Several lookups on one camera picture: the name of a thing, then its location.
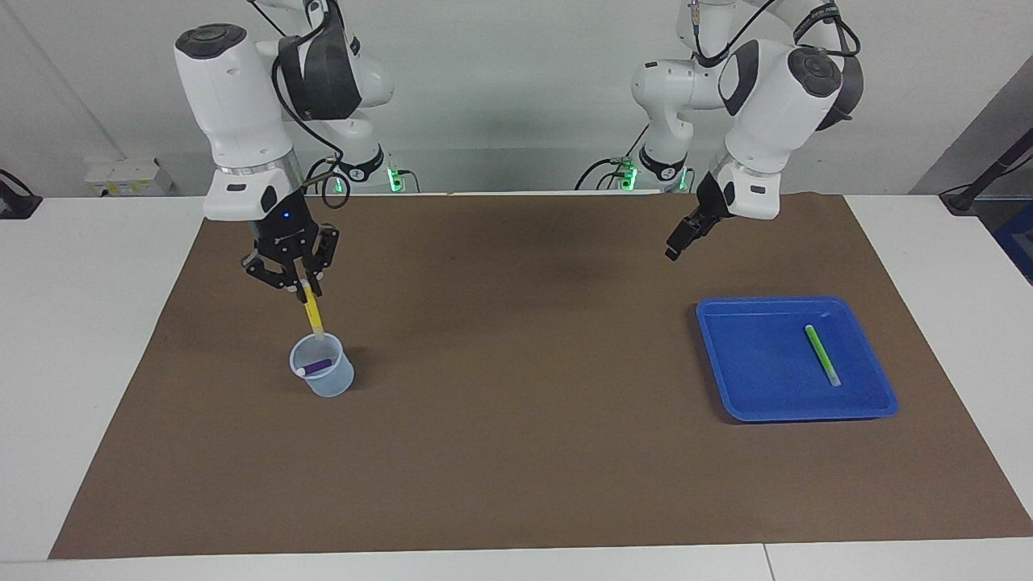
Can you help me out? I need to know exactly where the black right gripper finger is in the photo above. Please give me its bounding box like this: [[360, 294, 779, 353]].
[[244, 240, 298, 291], [305, 228, 340, 298]]

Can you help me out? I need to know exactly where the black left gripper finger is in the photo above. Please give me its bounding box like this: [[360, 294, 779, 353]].
[[665, 211, 715, 261]]

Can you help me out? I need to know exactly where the yellow pen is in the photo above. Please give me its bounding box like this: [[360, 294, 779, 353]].
[[300, 278, 327, 340]]

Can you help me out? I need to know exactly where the green pen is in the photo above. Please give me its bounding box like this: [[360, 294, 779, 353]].
[[805, 324, 842, 387]]

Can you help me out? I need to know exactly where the translucent plastic cup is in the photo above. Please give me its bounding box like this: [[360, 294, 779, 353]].
[[289, 332, 356, 399]]

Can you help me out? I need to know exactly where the blue plastic tray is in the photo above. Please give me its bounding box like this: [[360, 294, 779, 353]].
[[696, 295, 899, 424]]

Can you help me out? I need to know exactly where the white power box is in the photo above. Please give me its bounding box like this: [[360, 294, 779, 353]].
[[85, 156, 173, 198]]

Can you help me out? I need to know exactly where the brown table mat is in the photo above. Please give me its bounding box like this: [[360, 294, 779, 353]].
[[48, 192, 1033, 560]]

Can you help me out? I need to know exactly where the black stand pole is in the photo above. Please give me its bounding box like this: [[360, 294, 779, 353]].
[[940, 125, 1033, 216]]

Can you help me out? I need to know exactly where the blue crate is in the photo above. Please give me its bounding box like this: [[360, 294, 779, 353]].
[[994, 202, 1033, 285]]

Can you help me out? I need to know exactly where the black left base cable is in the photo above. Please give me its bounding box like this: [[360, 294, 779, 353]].
[[575, 121, 650, 193]]

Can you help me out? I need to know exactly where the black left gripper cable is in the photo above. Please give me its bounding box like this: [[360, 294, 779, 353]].
[[690, 0, 860, 69]]

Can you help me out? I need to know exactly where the black clamp mount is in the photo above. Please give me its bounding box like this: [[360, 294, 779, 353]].
[[0, 168, 43, 220]]

